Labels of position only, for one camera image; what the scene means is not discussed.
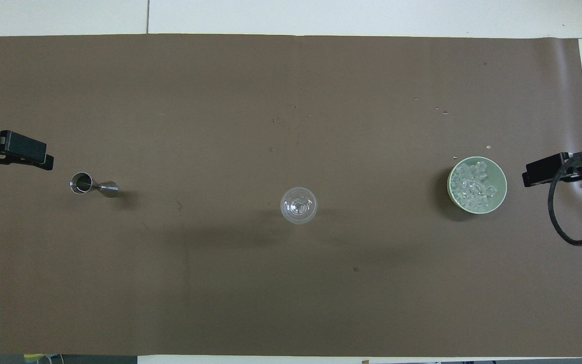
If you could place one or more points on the steel double jigger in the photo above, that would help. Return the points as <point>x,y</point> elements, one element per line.
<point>81,183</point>

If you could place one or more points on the clear wine glass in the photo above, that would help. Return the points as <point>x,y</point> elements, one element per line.
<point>298,206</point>

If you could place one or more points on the clear ice cubes pile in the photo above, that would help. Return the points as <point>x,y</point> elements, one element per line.
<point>473,186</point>

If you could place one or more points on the pale green bowl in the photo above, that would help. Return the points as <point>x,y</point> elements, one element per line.
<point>499,178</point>

